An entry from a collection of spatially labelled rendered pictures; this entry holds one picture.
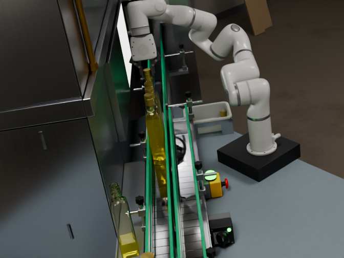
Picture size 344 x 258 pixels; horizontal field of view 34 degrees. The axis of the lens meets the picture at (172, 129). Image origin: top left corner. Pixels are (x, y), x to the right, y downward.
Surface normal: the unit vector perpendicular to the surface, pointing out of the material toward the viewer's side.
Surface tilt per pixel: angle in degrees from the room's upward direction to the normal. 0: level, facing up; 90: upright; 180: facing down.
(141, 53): 75
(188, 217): 0
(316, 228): 0
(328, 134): 0
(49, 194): 90
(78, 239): 90
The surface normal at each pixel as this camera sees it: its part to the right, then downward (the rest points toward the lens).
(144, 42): 0.02, 0.18
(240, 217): -0.15, -0.87
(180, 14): -0.66, -0.11
